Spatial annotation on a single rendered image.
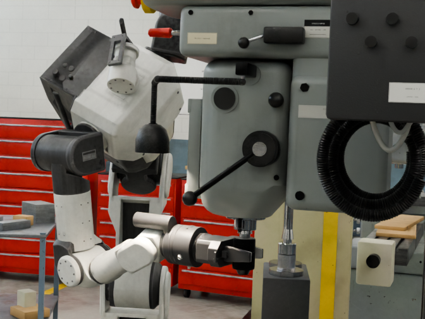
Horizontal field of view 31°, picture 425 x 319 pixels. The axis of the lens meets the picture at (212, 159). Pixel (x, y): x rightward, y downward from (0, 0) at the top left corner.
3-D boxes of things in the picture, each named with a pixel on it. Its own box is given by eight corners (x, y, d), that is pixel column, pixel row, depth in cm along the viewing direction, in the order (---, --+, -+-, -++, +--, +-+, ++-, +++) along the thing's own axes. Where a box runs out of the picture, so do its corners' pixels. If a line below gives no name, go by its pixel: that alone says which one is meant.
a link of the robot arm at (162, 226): (177, 273, 168) (135, 266, 174) (201, 247, 177) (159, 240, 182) (167, 228, 164) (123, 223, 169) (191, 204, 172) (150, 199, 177)
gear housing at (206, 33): (176, 56, 152) (178, 4, 151) (209, 65, 175) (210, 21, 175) (348, 58, 143) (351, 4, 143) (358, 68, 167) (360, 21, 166)
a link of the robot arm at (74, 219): (47, 281, 192) (39, 194, 187) (86, 266, 201) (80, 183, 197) (78, 290, 184) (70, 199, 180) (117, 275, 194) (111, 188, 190)
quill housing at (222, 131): (190, 217, 154) (196, 57, 153) (215, 207, 174) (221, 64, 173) (284, 224, 150) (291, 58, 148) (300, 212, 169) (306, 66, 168)
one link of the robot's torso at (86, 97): (48, 157, 219) (15, 85, 188) (120, 75, 232) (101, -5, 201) (131, 209, 210) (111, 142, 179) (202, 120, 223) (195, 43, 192)
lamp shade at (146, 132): (135, 150, 166) (135, 122, 166) (168, 152, 167) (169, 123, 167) (135, 152, 159) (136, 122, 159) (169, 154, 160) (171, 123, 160)
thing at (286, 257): (274, 267, 203) (275, 245, 203) (291, 267, 204) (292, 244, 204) (281, 271, 198) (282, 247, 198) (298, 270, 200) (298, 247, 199)
